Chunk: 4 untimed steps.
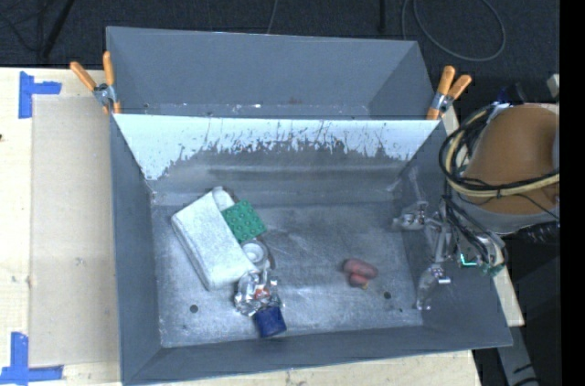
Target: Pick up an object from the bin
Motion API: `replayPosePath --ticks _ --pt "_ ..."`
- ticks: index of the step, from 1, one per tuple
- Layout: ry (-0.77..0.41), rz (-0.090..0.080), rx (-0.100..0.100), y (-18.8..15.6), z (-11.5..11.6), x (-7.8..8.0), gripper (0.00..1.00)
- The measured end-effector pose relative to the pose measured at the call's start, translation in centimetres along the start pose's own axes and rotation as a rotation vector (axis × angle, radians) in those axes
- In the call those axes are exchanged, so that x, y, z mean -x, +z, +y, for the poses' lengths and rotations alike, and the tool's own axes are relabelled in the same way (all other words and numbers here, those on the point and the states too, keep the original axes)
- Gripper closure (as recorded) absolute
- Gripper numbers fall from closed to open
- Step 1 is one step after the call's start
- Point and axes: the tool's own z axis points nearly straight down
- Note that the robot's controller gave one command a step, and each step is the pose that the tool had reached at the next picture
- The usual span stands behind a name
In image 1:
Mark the green studded flat block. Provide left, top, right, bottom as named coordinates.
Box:
left=220, top=198, right=269, bottom=244

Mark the crumpled silver foil packet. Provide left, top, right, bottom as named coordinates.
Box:
left=233, top=268, right=282, bottom=317

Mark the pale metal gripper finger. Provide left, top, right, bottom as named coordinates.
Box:
left=391, top=200, right=433, bottom=232
left=414, top=263, right=452, bottom=312

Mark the pale cardboard board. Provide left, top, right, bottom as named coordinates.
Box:
left=27, top=93, right=122, bottom=370

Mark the white folded cloth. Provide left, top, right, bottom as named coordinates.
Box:
left=170, top=190, right=260, bottom=292

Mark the grey metal bin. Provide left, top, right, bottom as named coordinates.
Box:
left=105, top=26, right=514, bottom=386

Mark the red toy sausage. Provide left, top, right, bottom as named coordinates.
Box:
left=342, top=257, right=380, bottom=290

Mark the white plastic bottle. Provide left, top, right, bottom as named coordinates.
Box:
left=211, top=185, right=271, bottom=272

